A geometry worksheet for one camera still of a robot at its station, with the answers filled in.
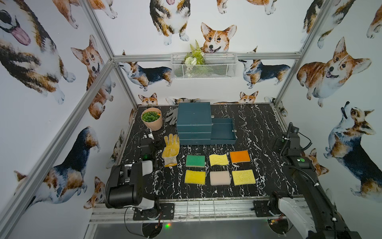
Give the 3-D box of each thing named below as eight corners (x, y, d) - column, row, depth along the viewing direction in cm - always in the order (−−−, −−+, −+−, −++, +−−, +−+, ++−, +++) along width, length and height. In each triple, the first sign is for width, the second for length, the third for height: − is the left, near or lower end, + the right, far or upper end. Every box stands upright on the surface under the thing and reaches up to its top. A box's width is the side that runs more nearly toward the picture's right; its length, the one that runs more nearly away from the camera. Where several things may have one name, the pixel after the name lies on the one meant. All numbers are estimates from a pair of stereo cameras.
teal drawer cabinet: (180, 146, 100) (176, 125, 82) (182, 124, 112) (179, 102, 94) (210, 146, 100) (212, 125, 82) (209, 124, 112) (210, 102, 94)
